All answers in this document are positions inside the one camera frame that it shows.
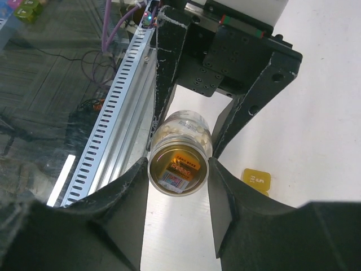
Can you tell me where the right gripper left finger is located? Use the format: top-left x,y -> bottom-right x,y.
1,158 -> 149,270

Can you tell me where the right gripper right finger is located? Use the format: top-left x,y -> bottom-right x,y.
208,158 -> 360,270

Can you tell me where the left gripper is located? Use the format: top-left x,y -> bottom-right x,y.
147,1 -> 303,158

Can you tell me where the weekly pill organizer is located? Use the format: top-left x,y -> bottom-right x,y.
241,168 -> 271,196

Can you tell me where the clear bottle gold cap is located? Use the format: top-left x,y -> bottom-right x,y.
150,110 -> 213,158

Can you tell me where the green pill box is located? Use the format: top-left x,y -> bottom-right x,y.
14,0 -> 43,24

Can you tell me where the pink pill box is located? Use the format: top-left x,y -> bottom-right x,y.
6,0 -> 22,10

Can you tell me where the slotted cable duct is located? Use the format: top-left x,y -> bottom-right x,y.
47,28 -> 155,207

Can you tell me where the aluminium mounting rail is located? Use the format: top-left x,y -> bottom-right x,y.
87,49 -> 156,195

